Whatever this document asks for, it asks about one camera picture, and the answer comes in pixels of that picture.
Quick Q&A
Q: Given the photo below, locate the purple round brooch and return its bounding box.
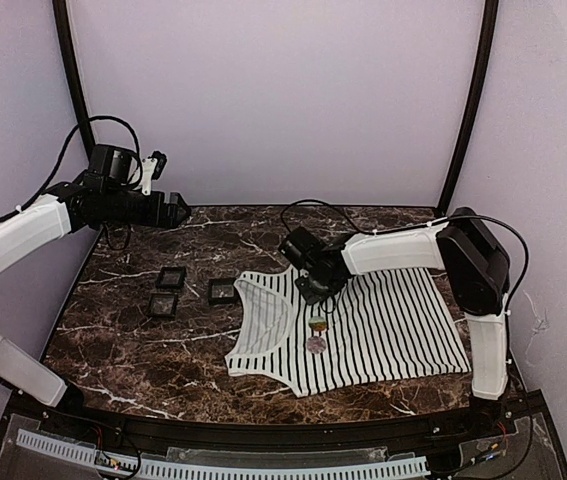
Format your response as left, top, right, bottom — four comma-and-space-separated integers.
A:
305, 336, 327, 355

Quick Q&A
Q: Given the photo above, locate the black square box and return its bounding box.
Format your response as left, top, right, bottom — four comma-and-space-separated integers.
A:
147, 292, 179, 320
207, 278, 237, 306
155, 266, 187, 290

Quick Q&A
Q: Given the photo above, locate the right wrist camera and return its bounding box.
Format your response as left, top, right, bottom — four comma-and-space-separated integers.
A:
278, 226, 325, 270

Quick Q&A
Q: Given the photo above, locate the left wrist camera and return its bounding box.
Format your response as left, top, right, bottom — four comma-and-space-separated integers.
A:
139, 150, 168, 196

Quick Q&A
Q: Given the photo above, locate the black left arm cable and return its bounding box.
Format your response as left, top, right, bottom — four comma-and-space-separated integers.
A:
0, 115, 142, 251

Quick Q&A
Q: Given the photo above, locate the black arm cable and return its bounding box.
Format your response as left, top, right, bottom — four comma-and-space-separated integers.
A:
0, 115, 142, 251
280, 199, 532, 316

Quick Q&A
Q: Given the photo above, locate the black left frame post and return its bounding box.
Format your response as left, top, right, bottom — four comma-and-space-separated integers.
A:
51, 0, 96, 157

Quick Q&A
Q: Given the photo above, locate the black square box rear left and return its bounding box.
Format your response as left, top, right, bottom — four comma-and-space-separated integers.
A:
155, 266, 187, 290

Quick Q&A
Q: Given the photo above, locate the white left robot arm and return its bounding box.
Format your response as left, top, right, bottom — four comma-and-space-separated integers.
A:
0, 144, 191, 410

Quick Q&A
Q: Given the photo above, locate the black square box front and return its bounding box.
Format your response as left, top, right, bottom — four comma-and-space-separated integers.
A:
147, 292, 179, 320

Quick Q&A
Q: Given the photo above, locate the black square box right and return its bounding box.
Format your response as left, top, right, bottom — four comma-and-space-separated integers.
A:
207, 278, 237, 306

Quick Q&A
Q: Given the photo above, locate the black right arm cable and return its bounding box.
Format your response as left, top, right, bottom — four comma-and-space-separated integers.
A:
280, 199, 532, 316

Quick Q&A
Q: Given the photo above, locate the black right frame post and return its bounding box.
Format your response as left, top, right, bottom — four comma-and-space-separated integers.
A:
436, 0, 499, 214

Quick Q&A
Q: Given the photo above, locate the striped black white garment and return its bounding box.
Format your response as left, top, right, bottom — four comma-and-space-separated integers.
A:
225, 267, 471, 397

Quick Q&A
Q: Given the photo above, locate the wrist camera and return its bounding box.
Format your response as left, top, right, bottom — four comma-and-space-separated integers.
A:
278, 226, 325, 270
139, 150, 168, 196

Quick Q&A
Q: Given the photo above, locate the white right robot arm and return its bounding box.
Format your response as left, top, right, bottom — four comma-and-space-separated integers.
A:
278, 207, 511, 401

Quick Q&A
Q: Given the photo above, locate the black frame post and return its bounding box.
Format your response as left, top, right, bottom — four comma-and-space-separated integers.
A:
436, 0, 499, 214
51, 0, 96, 157

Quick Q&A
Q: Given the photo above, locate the white slotted cable duct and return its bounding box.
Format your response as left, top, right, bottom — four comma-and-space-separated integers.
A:
11, 428, 431, 479

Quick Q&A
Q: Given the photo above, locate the black front table rail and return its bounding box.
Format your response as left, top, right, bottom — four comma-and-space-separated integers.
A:
7, 392, 549, 454

